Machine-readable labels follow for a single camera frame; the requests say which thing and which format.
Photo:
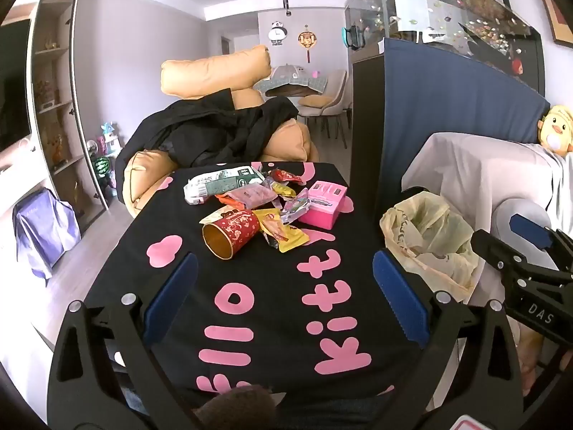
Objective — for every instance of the brown fuzzy object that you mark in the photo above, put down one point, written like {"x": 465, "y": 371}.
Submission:
{"x": 237, "y": 407}

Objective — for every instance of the pink translucent packet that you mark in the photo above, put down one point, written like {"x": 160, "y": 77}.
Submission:
{"x": 253, "y": 195}

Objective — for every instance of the red candy wrapper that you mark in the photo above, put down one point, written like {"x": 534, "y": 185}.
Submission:
{"x": 286, "y": 175}

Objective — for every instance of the watermelon ball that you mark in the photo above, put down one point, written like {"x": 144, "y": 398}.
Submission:
{"x": 103, "y": 168}

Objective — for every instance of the black television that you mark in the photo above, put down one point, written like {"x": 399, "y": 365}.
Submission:
{"x": 13, "y": 89}

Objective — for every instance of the white green snack packet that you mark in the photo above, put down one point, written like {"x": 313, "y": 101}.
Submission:
{"x": 215, "y": 186}

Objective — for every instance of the glass fish tank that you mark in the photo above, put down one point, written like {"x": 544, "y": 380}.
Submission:
{"x": 447, "y": 9}

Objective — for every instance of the teal aquarium filter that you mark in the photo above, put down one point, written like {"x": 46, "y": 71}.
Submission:
{"x": 352, "y": 36}

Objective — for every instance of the dining table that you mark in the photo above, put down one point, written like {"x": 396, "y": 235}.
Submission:
{"x": 291, "y": 83}

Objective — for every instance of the red paper cup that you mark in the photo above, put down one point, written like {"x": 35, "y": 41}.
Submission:
{"x": 235, "y": 230}

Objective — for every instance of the pale yellow plastic bag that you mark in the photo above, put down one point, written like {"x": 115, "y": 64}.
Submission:
{"x": 416, "y": 251}

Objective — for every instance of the white sheet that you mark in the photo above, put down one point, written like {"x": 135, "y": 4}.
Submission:
{"x": 470, "y": 165}

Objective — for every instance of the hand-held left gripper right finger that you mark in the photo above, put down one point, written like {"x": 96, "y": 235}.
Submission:
{"x": 400, "y": 295}

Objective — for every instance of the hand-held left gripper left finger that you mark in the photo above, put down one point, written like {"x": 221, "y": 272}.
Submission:
{"x": 172, "y": 295}

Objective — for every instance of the panda wall clock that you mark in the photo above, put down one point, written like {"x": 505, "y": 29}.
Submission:
{"x": 277, "y": 33}

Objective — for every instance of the glass door shelf cabinet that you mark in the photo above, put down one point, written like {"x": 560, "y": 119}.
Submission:
{"x": 53, "y": 98}

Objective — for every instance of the black pink printed tablecloth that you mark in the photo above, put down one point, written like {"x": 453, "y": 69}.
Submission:
{"x": 268, "y": 322}

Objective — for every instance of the orange packet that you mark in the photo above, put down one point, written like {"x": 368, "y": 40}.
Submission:
{"x": 224, "y": 199}

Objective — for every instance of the yellow snack wrapper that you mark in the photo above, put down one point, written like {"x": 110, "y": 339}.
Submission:
{"x": 286, "y": 237}

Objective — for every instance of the yellow duck plush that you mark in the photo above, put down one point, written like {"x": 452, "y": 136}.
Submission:
{"x": 557, "y": 130}

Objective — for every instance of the black jacket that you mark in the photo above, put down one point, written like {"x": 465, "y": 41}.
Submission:
{"x": 201, "y": 134}

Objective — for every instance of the golden wall ornament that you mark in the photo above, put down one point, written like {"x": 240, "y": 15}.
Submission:
{"x": 307, "y": 40}

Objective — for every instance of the black tank stand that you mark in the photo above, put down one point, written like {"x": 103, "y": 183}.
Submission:
{"x": 365, "y": 143}

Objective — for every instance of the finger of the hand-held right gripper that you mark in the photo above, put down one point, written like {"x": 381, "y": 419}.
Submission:
{"x": 494, "y": 248}
{"x": 530, "y": 229}

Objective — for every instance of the colourful toy figure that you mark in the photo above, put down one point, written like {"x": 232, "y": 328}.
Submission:
{"x": 109, "y": 139}

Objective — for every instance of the purple bag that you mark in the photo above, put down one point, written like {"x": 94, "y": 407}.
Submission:
{"x": 44, "y": 228}

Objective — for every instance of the beige dining chair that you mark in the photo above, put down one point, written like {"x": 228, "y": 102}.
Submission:
{"x": 333, "y": 94}

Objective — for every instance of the framed wall picture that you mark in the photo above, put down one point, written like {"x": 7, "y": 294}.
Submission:
{"x": 559, "y": 9}

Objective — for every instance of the tan leather sofa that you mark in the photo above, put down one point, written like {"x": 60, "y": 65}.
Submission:
{"x": 286, "y": 143}

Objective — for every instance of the purple colourful wrapper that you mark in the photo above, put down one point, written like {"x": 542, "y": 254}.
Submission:
{"x": 295, "y": 206}

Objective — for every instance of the small yellow candy wrapper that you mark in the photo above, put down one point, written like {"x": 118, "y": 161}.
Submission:
{"x": 283, "y": 189}

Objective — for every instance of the pink box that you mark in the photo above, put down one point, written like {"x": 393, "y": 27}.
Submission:
{"x": 324, "y": 208}

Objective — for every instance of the black track light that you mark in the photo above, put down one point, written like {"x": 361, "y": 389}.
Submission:
{"x": 287, "y": 5}

